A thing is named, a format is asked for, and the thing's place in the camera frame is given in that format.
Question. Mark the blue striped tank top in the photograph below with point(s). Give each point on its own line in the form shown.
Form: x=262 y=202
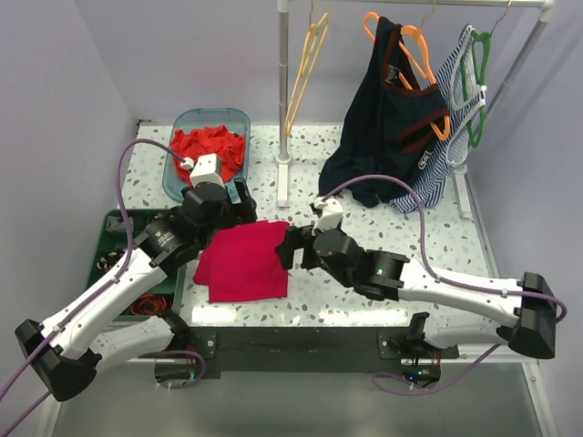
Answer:
x=430 y=185

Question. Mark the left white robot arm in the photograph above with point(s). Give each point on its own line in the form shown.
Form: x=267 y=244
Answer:
x=69 y=350

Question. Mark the red tank top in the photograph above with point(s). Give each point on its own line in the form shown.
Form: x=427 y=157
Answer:
x=229 y=146

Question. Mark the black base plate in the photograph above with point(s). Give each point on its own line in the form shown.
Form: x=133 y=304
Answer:
x=302 y=349

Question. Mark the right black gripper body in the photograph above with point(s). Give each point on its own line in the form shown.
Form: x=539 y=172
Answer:
x=310 y=260

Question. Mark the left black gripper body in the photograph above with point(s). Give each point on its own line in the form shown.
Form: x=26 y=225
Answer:
x=233 y=214

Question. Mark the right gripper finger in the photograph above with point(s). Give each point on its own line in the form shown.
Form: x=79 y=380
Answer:
x=299 y=236
x=285 y=253

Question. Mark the white clothes rack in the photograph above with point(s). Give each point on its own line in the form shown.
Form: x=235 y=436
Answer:
x=462 y=186

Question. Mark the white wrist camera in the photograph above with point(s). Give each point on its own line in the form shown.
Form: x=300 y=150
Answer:
x=328 y=212
x=207 y=169

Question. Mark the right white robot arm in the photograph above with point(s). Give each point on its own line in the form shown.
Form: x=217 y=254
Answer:
x=519 y=313

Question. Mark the green hanger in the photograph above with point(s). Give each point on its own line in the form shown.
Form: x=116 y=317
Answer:
x=474 y=74

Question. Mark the magenta folded cloth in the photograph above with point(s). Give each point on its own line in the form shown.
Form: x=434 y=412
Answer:
x=241 y=264

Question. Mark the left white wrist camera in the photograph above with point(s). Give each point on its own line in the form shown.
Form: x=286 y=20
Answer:
x=207 y=169

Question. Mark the white hanger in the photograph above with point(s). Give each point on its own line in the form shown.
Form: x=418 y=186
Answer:
x=463 y=110

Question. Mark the navy tank top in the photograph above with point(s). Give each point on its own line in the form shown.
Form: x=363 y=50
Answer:
x=396 y=118

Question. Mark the teal transparent plastic bin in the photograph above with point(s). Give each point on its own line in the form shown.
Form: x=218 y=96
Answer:
x=235 y=120

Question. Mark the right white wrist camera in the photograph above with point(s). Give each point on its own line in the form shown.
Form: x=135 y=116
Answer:
x=328 y=212

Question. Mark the yellow hanger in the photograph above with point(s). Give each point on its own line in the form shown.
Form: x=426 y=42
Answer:
x=312 y=46

